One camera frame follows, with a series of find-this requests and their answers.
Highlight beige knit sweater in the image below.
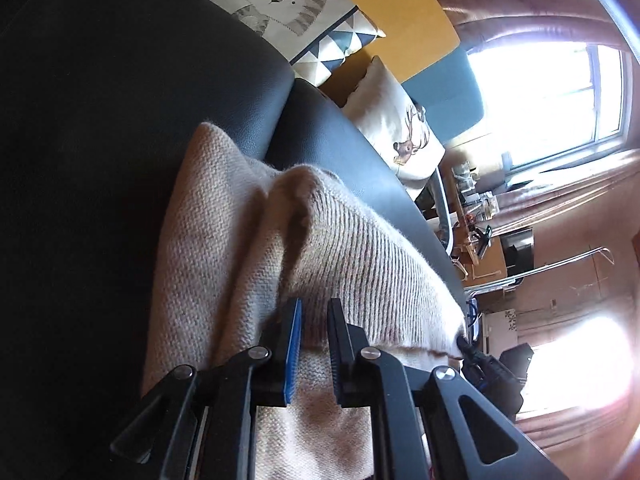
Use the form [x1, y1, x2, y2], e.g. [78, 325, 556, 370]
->
[142, 122, 464, 479]

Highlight wooden side table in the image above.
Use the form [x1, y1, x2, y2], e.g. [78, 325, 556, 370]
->
[442, 168, 506, 286]

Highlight deer print cushion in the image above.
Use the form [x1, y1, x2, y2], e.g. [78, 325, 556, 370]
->
[342, 56, 445, 194]

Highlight grey yellow blue sofa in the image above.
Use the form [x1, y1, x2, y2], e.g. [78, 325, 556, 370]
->
[184, 0, 486, 231]

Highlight black leather ottoman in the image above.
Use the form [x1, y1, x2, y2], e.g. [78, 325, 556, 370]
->
[1, 0, 462, 479]

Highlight tiger print cushion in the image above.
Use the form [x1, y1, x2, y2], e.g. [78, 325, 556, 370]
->
[209, 0, 385, 87]

